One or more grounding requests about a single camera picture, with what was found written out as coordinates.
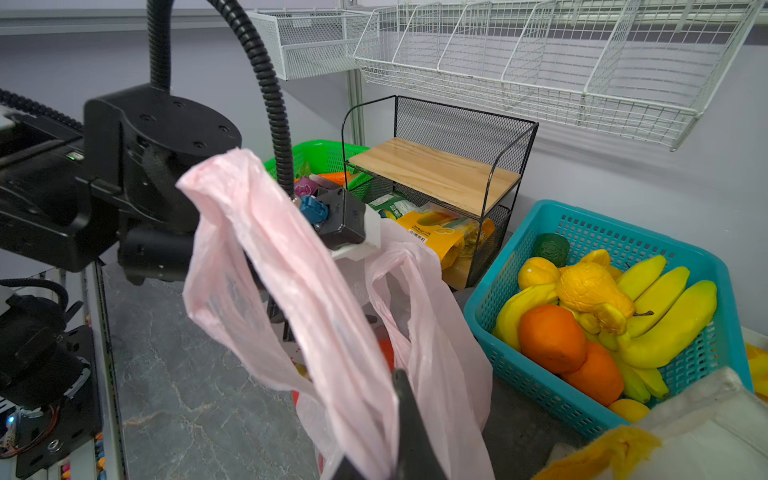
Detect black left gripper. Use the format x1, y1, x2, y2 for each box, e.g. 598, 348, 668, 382
83, 85, 242, 285

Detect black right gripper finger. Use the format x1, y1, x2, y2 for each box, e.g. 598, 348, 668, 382
388, 369, 446, 480

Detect red tomato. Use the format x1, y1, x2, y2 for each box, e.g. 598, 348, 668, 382
378, 338, 395, 373

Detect pink plastic grocery bag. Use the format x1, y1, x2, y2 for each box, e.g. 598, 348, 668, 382
177, 149, 493, 479

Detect cream canvas tote bag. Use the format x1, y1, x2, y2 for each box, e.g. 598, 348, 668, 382
530, 367, 768, 480

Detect green plastic vegetable basket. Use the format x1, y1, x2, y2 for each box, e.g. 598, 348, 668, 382
292, 140, 372, 200

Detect orange fruit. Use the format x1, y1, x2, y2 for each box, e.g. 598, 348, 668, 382
518, 304, 587, 374
561, 341, 624, 407

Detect small white mesh basket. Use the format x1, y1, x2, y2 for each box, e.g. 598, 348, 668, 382
248, 9, 371, 81

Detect carrot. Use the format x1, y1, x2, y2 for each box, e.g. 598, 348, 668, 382
319, 172, 355, 186

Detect yellow lemon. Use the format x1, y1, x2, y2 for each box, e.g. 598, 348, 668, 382
517, 257, 561, 290

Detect yellow snack packet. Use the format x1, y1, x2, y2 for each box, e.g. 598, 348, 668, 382
397, 210, 496, 270

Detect green avocado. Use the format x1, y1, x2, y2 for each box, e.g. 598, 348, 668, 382
531, 233, 570, 268

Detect green snack packet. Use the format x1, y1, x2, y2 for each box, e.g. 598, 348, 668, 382
368, 191, 419, 220

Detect yellow banana bunch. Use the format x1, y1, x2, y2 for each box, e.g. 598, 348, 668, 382
492, 255, 718, 407

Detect yellow croissant left back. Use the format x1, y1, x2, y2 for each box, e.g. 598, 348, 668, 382
745, 343, 768, 402

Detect black wire wooden shelf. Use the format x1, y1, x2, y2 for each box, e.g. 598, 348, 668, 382
341, 95, 539, 290

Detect long white wire basket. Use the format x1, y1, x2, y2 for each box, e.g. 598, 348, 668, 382
353, 0, 767, 150

